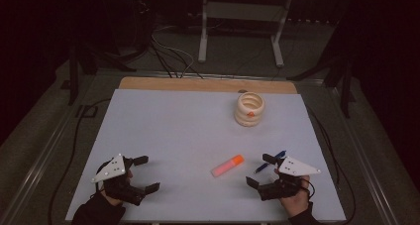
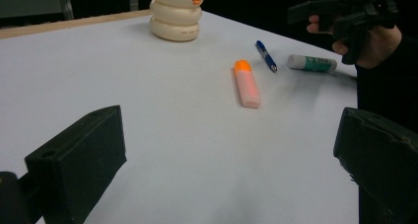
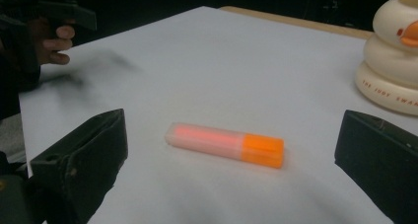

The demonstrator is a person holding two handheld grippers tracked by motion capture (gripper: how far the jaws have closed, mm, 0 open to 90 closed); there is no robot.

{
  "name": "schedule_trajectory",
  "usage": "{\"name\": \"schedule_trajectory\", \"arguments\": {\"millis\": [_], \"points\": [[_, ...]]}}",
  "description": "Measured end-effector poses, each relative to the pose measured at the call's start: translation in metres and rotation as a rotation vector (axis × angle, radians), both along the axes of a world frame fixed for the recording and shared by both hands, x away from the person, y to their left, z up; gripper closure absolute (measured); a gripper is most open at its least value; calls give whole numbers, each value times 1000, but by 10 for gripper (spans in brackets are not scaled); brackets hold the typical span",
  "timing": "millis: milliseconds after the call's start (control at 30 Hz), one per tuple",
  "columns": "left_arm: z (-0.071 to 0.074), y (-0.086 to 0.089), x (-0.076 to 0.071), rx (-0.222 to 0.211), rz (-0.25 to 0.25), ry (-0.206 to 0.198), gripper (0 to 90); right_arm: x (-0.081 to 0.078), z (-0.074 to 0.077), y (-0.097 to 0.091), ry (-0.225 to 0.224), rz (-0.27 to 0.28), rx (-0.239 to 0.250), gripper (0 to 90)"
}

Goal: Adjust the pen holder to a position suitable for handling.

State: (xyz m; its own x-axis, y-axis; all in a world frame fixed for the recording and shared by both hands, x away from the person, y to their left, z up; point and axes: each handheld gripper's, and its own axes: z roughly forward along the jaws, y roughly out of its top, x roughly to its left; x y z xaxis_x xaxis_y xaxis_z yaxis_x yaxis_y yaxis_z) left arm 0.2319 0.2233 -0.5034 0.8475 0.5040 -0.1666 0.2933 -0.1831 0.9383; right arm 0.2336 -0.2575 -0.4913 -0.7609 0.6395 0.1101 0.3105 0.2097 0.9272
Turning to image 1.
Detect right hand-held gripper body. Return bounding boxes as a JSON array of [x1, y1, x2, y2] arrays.
[[258, 156, 322, 202]]

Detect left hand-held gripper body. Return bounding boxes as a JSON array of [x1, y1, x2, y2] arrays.
[[91, 154, 147, 207]]

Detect blue pen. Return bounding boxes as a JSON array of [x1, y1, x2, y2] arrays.
[[253, 150, 287, 174]]

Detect orange highlighter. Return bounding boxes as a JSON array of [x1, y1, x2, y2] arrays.
[[211, 154, 246, 178]]

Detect cream ribbed pen holder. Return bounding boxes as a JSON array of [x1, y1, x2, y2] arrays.
[[234, 91, 266, 128]]

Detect person's left hand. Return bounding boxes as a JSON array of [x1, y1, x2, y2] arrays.
[[98, 188, 125, 208]]

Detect person's right hand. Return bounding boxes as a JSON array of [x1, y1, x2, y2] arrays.
[[278, 174, 313, 218]]

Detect white table cover sheet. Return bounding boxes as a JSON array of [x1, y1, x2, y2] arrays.
[[64, 88, 347, 223]]

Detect black floor stand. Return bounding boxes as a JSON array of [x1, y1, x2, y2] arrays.
[[60, 45, 137, 106], [286, 50, 356, 119]]

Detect white metal stand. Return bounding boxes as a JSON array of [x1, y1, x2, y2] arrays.
[[197, 0, 295, 68]]

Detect left hand-held gripper cable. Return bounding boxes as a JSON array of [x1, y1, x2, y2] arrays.
[[94, 159, 115, 199]]

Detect hand-held gripper cable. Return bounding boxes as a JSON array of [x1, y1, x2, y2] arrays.
[[94, 159, 115, 199], [301, 178, 315, 199]]

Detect right hand-held gripper cable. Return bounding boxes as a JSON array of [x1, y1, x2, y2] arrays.
[[301, 178, 315, 199]]

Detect black floor cable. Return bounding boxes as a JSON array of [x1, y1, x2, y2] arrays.
[[306, 105, 357, 225], [48, 98, 112, 225]]

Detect metal floor rail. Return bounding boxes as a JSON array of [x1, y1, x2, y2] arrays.
[[0, 70, 100, 225], [330, 85, 402, 225]]

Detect bundle of black cables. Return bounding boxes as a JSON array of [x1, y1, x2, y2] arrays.
[[150, 36, 204, 80]]

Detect white cable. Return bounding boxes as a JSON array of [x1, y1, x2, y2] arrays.
[[153, 26, 196, 77]]

